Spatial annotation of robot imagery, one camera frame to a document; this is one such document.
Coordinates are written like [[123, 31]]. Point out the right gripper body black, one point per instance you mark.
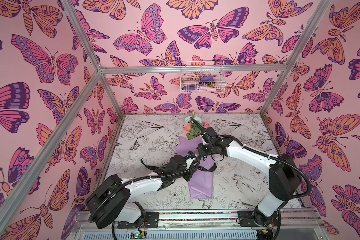
[[207, 132]]

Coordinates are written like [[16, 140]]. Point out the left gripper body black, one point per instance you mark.
[[182, 174]]

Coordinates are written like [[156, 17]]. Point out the black printed ribbon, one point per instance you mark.
[[203, 169]]

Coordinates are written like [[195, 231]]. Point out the purple pink wrapping paper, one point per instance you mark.
[[201, 183]]

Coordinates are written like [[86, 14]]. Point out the white fake flower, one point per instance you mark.
[[193, 116]]

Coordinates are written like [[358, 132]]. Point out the orange pink fake rose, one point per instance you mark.
[[187, 127]]

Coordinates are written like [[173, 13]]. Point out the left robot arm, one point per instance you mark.
[[113, 200]]

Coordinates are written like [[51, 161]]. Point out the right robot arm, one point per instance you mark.
[[286, 181]]

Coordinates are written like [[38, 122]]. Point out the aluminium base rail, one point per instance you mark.
[[293, 224]]

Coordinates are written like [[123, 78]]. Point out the white wire basket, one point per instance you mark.
[[202, 78]]

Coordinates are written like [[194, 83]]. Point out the aluminium frame structure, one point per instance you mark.
[[10, 207]]

